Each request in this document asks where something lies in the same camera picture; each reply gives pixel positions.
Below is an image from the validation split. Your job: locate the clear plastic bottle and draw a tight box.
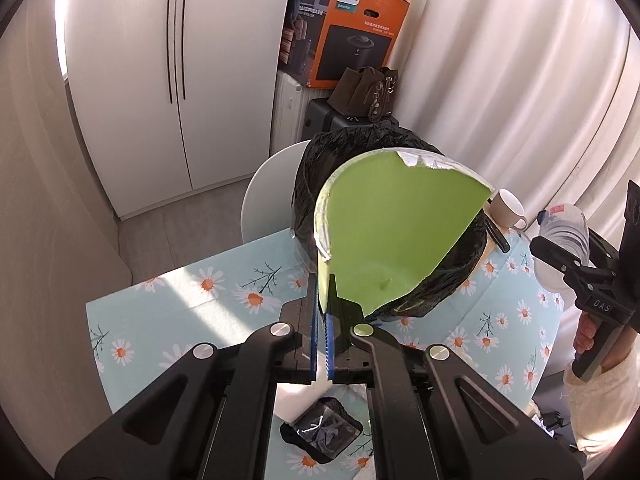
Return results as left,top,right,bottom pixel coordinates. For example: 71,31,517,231
534,204,589,295

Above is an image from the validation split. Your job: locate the black plastic tray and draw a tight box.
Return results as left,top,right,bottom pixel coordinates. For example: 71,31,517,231
280,396,363,465

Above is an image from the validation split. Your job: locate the green paper box piece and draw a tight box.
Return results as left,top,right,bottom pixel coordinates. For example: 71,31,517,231
313,146,497,319

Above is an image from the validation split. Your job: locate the cream sleeve right forearm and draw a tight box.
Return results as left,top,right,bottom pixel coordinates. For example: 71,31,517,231
563,349,639,460

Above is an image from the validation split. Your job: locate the trash bin with black bag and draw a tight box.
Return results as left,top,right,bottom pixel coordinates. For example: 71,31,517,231
290,122,494,319

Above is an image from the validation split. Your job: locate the person right hand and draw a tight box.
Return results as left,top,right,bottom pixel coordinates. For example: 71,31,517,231
572,311,637,373

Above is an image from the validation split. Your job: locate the daisy print blue tablecloth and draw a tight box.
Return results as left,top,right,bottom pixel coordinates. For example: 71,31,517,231
84,226,566,480

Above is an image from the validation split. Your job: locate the beige ceramic mug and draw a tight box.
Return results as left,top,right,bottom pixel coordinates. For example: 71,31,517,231
488,188,527,231

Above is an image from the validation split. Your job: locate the white round chair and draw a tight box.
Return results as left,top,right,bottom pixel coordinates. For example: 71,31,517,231
240,141,309,244

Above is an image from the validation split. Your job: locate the white radiator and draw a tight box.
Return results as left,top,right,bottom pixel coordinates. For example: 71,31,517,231
270,70,314,155

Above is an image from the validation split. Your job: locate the white curtain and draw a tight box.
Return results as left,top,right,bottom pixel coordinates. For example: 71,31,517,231
392,0,639,243

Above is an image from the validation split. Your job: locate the black suitcase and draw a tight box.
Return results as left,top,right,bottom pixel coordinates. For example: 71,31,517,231
302,98,405,146

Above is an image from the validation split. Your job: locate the brown leather handbag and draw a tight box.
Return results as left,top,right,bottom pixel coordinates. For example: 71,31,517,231
328,66,399,122

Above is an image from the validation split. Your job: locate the white wardrobe cabinet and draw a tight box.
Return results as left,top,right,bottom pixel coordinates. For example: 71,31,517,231
65,0,286,218

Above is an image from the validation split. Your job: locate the orange Philips appliance box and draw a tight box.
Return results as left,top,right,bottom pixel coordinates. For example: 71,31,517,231
279,0,409,89

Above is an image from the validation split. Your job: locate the cleaver with black handle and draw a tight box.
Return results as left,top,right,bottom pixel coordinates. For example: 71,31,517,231
485,217,511,254

